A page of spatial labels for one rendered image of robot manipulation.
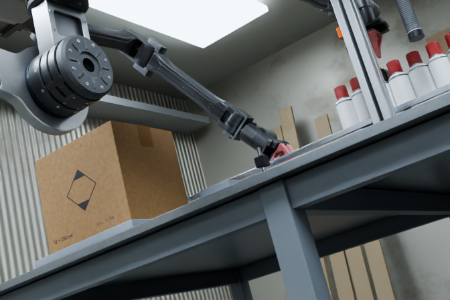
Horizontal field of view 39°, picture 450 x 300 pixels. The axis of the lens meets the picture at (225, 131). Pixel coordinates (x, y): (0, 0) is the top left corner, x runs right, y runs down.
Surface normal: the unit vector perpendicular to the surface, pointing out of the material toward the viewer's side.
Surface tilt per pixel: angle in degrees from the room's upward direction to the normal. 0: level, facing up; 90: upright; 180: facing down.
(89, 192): 90
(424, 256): 90
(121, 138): 90
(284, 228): 90
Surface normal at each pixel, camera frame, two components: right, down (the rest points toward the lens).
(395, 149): -0.58, -0.11
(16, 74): 0.78, -0.37
